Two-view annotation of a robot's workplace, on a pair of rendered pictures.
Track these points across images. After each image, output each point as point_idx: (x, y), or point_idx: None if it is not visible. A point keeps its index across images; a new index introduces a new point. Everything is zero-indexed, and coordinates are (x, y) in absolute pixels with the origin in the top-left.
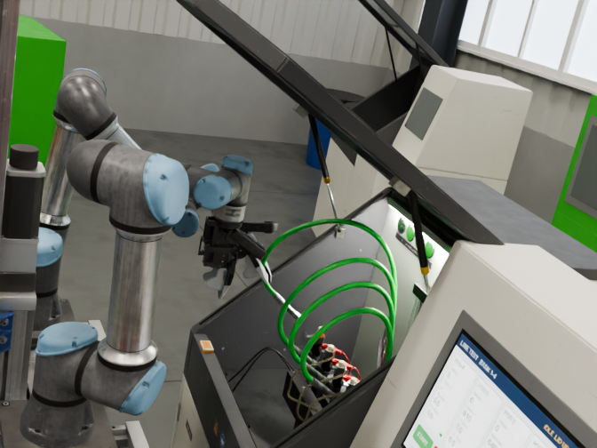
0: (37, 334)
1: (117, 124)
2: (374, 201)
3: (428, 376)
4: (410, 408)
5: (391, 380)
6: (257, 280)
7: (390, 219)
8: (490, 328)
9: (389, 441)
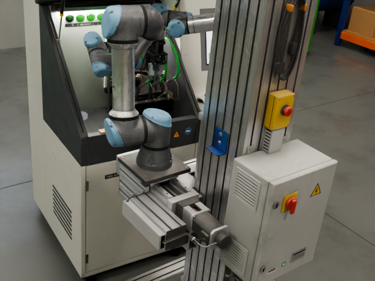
0: (172, 156)
1: (148, 22)
2: (49, 16)
3: (201, 38)
4: (201, 52)
5: (184, 53)
6: (68, 92)
7: (54, 20)
8: (214, 6)
9: (199, 69)
